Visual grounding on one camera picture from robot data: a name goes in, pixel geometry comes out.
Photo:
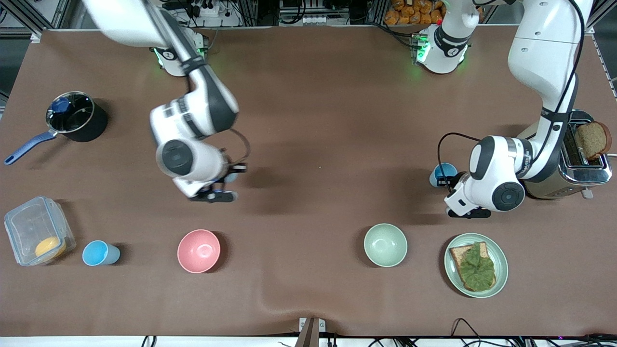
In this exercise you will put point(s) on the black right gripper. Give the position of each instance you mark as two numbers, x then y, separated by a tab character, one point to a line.
233	170

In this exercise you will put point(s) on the bag of orange buns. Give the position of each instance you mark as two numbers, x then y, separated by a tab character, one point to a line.
409	12

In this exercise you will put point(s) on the orange round food piece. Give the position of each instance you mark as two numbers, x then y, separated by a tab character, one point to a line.
49	247

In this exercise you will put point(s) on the glass lid with blue knob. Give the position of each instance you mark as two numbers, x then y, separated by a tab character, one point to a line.
72	115

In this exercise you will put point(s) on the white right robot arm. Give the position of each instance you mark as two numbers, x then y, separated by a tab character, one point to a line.
207	101

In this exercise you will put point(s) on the pale green plate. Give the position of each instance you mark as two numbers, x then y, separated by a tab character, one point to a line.
501	265

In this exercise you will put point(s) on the blue plastic cup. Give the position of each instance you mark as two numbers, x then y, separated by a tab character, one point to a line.
232	178
96	253
442	171

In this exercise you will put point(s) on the brown bread slice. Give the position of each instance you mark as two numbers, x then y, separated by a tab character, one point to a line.
593	140

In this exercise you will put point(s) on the metal table clamp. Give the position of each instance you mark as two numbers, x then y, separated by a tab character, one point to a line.
309	332

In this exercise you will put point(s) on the toast slice under lettuce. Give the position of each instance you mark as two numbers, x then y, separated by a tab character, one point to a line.
455	251

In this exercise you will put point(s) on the clear plastic food container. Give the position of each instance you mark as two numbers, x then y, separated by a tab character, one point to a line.
29	226

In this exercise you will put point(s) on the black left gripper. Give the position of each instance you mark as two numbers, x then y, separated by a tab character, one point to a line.
456	180

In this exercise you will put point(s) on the white power strip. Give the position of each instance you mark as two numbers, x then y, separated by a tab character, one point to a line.
207	8

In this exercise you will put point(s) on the green lettuce leaf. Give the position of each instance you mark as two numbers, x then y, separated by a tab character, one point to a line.
477	270

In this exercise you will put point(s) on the brown table cover mat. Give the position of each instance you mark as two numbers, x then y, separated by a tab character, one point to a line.
308	96

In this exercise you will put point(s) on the beige and chrome toaster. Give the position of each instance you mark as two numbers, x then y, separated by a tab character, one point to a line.
585	173

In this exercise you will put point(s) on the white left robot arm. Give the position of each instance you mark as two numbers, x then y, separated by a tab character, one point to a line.
544	48

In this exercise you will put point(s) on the pale green bowl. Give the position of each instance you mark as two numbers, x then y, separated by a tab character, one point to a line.
385	245

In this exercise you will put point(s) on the pink bowl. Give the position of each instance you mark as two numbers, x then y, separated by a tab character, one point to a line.
198	250

